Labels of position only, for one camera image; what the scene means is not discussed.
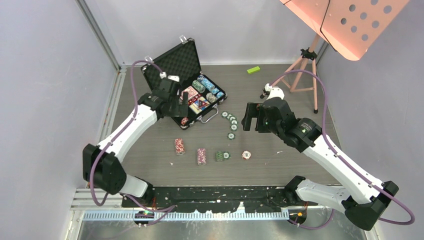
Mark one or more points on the blue chip row in case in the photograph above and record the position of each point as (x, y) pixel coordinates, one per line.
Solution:
(211, 87)

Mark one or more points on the red 100 chip stack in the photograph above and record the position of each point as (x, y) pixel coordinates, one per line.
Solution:
(246, 155)

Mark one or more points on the green block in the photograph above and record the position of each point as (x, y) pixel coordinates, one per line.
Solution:
(253, 70)

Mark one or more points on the green chip stack lying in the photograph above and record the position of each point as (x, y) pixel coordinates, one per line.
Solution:
(219, 156)

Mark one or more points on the pink tripod stand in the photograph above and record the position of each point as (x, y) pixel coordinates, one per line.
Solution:
(305, 64)

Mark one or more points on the black poker set case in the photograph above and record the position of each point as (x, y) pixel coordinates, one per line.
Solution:
(182, 60)

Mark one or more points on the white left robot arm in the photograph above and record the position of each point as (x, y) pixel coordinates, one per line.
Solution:
(102, 163)

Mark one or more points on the green 20 chip lone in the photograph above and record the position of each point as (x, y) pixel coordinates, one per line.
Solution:
(231, 136)

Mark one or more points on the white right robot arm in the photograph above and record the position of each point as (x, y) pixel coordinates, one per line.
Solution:
(362, 197)

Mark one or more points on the red white chip roll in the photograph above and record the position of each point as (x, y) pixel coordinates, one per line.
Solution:
(179, 146)

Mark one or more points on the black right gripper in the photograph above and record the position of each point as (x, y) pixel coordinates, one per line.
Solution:
(253, 111)

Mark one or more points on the purple white chip roll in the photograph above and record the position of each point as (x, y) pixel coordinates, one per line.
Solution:
(201, 156)

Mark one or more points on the grey chip row in case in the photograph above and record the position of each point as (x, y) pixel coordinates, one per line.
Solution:
(211, 98)

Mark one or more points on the red playing card box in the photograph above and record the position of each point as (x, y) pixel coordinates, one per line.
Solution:
(191, 92)

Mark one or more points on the green 20 chip beside stack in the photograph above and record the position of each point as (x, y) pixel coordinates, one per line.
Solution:
(226, 155)

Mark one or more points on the card deck in case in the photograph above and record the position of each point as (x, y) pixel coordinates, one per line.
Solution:
(199, 105)

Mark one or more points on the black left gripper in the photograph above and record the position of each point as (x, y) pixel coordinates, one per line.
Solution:
(180, 110)

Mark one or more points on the green chip row in case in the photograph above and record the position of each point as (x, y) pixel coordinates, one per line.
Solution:
(198, 86)

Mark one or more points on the pink perforated panel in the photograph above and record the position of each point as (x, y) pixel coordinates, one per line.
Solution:
(350, 27)

